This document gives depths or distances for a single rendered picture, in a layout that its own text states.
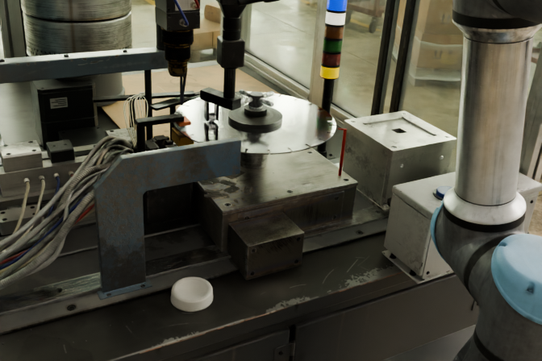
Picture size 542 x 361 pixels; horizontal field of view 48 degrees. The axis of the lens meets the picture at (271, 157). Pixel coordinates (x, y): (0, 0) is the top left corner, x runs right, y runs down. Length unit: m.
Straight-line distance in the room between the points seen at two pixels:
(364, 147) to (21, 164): 0.71
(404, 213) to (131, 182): 0.49
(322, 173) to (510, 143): 0.49
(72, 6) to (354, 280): 1.03
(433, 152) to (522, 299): 0.59
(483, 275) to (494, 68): 0.28
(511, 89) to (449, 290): 0.61
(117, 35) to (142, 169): 0.84
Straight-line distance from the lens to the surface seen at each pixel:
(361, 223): 1.27
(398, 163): 1.30
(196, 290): 1.04
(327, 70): 1.44
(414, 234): 1.12
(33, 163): 1.26
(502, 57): 0.81
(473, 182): 0.89
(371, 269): 1.16
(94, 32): 1.72
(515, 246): 0.87
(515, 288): 0.83
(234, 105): 1.14
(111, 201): 0.97
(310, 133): 1.18
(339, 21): 1.42
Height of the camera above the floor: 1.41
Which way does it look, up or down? 25 degrees down
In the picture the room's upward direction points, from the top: 4 degrees clockwise
